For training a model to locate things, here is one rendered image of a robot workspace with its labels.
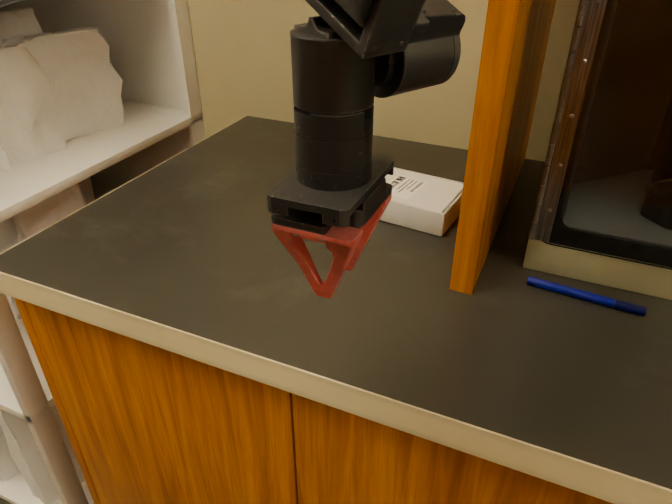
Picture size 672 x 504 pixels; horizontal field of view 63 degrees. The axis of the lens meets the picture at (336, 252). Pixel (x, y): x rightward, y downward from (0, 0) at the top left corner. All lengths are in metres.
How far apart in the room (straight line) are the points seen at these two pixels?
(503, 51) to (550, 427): 0.37
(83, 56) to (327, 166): 1.03
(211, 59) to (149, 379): 0.82
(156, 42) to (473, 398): 1.16
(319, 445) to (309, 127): 0.46
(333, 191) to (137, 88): 1.21
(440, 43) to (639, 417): 0.41
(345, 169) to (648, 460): 0.38
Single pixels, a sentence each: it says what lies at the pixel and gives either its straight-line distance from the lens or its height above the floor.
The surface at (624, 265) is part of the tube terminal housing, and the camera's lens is 0.79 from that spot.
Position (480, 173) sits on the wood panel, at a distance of 0.65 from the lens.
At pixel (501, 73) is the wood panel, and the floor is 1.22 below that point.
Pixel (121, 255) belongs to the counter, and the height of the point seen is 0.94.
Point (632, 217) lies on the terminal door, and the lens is 0.74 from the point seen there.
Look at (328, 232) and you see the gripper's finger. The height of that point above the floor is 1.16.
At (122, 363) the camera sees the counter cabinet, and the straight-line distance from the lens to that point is 0.86.
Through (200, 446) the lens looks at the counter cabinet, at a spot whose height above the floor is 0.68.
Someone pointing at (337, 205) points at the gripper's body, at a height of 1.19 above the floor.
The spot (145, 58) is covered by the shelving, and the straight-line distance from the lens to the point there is 1.53.
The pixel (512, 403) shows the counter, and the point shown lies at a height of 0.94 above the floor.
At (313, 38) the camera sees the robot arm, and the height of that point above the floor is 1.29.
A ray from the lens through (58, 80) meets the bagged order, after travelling 1.33.
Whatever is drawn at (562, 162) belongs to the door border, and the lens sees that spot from 0.72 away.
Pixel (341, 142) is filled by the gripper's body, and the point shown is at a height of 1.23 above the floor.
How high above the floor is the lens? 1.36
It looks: 32 degrees down
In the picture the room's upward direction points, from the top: straight up
